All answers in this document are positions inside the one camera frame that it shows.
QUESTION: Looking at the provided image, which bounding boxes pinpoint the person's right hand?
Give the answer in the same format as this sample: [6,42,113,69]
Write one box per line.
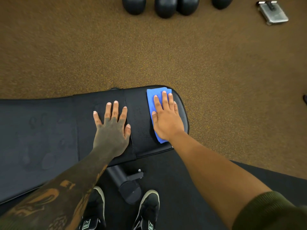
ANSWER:
[152,91,185,142]

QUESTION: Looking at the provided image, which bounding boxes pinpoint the person's left hand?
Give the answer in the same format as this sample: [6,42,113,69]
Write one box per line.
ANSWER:
[93,101,131,158]

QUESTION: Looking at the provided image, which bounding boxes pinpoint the blue cleaning cloth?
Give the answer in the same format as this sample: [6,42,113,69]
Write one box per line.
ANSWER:
[146,87,173,144]

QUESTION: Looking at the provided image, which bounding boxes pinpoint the person's right forearm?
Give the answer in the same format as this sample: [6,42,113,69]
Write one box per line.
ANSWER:
[167,130,274,229]

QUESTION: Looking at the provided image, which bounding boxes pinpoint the person's left forearm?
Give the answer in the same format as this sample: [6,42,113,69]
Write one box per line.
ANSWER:
[0,146,118,230]

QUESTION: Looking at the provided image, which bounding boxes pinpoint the black padded workout bench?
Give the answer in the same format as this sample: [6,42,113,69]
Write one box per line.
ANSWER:
[0,85,190,205]

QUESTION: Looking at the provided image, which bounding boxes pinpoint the person's right black shoe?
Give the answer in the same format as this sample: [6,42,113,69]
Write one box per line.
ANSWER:
[132,190,161,230]

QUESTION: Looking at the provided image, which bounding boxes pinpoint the person's black shoe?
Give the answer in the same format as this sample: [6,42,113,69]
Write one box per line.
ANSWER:
[79,186,106,230]
[132,190,161,230]

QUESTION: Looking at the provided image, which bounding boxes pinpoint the person's left black shoe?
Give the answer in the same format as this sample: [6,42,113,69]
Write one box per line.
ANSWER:
[79,186,106,230]

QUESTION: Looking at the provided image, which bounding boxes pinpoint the black round dumbbell head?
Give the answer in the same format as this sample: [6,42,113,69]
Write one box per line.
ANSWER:
[211,0,234,10]
[121,0,147,15]
[177,0,200,16]
[154,0,178,19]

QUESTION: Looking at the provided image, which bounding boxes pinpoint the grey metal equipment foot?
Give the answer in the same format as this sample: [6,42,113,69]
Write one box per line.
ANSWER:
[256,0,289,26]

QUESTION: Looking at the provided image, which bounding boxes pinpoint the dark green sleeve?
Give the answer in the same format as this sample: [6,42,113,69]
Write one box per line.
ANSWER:
[232,191,307,230]

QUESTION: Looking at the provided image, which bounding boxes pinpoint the black metal bench frame tube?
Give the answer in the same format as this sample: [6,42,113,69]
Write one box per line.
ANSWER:
[106,165,144,205]

